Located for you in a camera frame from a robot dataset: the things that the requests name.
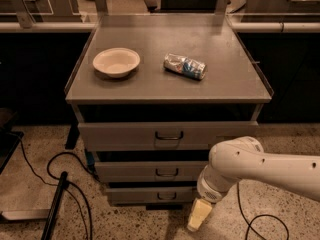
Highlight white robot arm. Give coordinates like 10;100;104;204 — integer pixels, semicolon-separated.
187;136;320;231

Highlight white paper bowl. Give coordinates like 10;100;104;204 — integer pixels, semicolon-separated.
93;48;140;78

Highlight crushed silver blue can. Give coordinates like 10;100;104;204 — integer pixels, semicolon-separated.
163;53;206;80

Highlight white horizontal rail pipe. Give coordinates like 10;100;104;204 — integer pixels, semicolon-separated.
0;21;320;33

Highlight black metal bar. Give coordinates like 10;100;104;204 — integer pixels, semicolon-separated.
41;171;68;240

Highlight grey drawer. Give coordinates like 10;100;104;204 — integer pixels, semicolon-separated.
78;121;258;151
106;186;198;205
95;161;206;183

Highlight grey drawer cabinet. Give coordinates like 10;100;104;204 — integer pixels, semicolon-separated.
64;13;274;212

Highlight black cable floor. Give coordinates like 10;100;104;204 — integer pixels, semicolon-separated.
13;133;98;240
235;182;290;240

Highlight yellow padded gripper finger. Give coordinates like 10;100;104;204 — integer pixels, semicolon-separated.
187;198;212;232

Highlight grey bottom drawer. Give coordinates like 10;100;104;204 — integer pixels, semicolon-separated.
106;186;198;205

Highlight black cable right floor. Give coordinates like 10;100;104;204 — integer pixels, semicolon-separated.
235;182;290;240

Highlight black cable left floor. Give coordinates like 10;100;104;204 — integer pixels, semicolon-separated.
13;133;98;240

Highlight grey top drawer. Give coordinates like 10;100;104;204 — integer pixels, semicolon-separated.
78;121;258;151

